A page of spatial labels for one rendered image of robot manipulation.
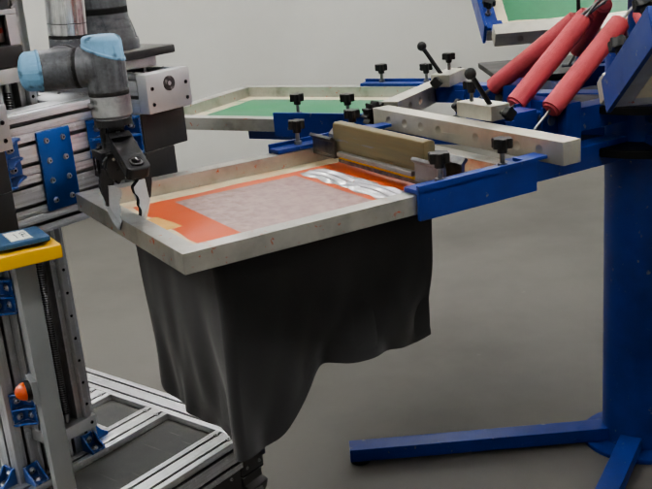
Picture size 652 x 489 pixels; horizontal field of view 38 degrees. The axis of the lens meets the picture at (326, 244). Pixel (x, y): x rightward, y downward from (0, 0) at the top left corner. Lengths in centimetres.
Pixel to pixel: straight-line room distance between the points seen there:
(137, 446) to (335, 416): 74
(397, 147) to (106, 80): 63
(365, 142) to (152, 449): 104
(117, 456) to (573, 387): 150
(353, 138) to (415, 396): 128
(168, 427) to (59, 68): 125
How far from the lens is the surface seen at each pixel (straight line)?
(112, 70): 182
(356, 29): 662
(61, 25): 196
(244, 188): 215
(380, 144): 210
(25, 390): 204
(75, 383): 252
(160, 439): 271
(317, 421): 313
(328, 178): 216
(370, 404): 321
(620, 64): 187
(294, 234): 171
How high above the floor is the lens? 147
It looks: 18 degrees down
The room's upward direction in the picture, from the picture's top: 5 degrees counter-clockwise
